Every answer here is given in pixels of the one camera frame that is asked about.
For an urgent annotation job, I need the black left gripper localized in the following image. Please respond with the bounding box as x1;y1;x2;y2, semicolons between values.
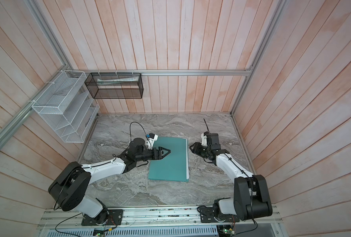
135;146;171;162

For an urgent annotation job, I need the green file folder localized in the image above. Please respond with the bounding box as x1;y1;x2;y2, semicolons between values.
148;137;188;182

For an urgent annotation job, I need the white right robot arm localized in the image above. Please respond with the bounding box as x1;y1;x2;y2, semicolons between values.
189;131;273;221

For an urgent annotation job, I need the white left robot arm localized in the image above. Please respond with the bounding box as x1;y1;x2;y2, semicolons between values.
48;138;171;225

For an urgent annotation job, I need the black mesh basket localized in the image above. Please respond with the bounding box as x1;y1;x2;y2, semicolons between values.
85;72;144;99

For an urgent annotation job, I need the paper inside black basket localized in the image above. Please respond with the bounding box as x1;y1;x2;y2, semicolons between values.
96;76;139;87

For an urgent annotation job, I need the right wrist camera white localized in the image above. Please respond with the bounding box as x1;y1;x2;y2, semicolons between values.
201;132;209;147

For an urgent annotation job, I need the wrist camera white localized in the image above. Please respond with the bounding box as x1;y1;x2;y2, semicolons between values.
146;133;158;150
201;132;209;147

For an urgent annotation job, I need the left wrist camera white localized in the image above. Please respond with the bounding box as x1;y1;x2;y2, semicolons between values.
146;133;158;150

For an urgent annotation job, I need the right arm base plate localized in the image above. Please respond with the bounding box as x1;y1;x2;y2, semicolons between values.
197;205;240;224

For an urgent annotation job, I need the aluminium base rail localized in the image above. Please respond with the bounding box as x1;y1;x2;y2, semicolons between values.
37;204;283;230

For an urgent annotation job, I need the horizontal aluminium frame bar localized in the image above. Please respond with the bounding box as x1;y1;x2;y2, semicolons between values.
82;69;251;76

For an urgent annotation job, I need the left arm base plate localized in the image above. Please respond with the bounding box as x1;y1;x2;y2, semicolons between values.
81;209;124;226

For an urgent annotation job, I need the white wire mesh shelf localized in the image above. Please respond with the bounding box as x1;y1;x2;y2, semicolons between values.
32;71;99;143

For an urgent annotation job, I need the left aluminium frame bar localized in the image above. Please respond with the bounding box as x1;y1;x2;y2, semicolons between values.
0;65;69;150

